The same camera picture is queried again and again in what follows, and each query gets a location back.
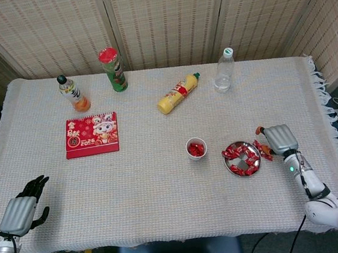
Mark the red candy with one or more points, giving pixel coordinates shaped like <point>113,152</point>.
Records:
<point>238,147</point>
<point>253,157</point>
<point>247,148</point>
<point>257,145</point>
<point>236,169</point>
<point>250,170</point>
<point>192,148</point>
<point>269,157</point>
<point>200,149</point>
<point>235,155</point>
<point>227,154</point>

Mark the orange juice bottle black cap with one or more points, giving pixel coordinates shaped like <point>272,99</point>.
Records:
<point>75,97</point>

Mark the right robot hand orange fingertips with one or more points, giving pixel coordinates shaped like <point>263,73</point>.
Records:
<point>280,139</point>

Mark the white paper cup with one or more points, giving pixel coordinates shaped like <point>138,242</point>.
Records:
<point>196,157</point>

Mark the green chips can red lid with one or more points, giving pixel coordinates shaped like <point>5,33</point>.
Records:
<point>116,74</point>

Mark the clear plastic water bottle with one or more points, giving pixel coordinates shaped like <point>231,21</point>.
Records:
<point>224,75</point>

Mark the round metal plate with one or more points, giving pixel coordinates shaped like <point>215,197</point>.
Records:
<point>241,162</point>

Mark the yellow bottle green cap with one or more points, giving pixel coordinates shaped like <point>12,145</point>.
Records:
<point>175,97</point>

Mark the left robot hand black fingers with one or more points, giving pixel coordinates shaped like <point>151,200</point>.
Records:
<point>16,216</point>

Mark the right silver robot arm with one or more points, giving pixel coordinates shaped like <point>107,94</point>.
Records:
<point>312,178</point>

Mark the white woven tablecloth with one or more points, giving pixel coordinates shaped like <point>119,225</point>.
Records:
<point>147,180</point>

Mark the red desk calendar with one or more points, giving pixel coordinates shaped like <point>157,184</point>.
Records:
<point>91,137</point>

